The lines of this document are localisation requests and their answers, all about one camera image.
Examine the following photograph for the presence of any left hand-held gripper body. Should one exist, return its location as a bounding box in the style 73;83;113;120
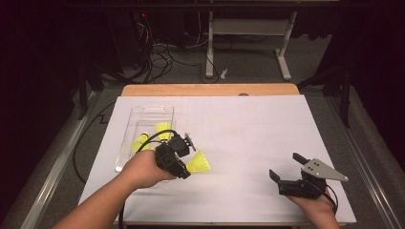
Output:
155;133;197;176

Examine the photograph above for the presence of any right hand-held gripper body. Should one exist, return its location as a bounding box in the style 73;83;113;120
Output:
278;157;349;199

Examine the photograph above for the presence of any yellow shuttlecock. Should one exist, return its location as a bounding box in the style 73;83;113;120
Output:
130;132;152;153
155;121;173;142
185;150;212;174

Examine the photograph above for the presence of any clear plastic container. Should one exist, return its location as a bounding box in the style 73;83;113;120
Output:
114;105;175;184

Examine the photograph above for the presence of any person's left hand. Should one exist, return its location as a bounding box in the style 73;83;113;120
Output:
122;150;177;191

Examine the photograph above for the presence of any person's right hand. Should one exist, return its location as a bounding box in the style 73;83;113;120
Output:
286;188;337;220

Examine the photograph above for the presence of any white board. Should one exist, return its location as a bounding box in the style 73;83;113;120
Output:
77;94;357;224

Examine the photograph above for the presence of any dark metal stand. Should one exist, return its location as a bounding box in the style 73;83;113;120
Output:
77;60;106;120
297;65;352;128

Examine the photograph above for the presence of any wooden table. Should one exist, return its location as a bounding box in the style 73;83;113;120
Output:
109;83;348;228

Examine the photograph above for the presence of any white metal stand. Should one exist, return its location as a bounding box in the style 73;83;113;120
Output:
204;10;299;81

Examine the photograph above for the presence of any left hand-held gripper cable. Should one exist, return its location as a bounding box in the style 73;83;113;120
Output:
117;128;180;229

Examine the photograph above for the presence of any hand-held gripper cable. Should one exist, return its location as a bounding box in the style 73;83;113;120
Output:
321;185;338;214
117;128;180;229

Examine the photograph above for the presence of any right hand-held gripper cable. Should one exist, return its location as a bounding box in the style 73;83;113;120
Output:
321;185;338;214

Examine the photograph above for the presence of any aluminium rail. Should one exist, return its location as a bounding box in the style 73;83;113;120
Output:
18;90;103;229
324;94;405;229

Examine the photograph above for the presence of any long black floor cable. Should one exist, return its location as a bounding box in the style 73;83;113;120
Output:
72;100;117;184

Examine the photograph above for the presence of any tangle of floor cables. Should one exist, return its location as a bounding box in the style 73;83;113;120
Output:
137;12;221;84

